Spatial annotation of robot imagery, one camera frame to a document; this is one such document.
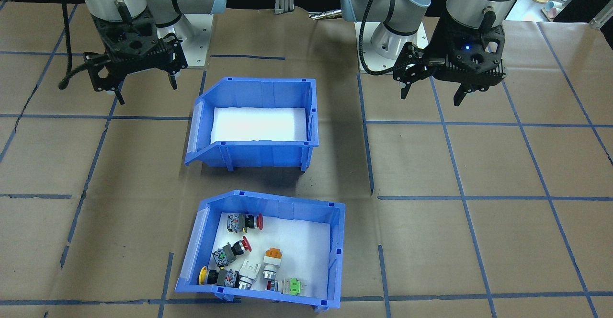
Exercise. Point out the silver metal rod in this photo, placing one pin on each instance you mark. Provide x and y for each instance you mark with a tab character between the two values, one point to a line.
325	15

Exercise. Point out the aluminium profile bar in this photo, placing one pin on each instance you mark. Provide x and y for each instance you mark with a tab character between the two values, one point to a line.
602	18

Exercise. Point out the red mushroom push button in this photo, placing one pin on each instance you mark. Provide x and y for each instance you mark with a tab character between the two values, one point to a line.
244	222
232	251

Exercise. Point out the yellow push button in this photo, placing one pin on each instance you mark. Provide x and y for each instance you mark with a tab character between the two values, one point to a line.
218	278

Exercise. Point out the blue plastic storage bin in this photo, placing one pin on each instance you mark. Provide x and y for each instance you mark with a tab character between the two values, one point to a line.
258	155
297	210

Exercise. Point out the light blue toy cup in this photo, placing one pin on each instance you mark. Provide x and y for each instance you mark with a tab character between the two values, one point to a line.
554	9

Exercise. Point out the green white push button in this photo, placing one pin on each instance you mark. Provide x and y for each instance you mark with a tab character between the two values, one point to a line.
292	287

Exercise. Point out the orange white push button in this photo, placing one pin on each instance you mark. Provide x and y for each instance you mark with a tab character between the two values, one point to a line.
272	262

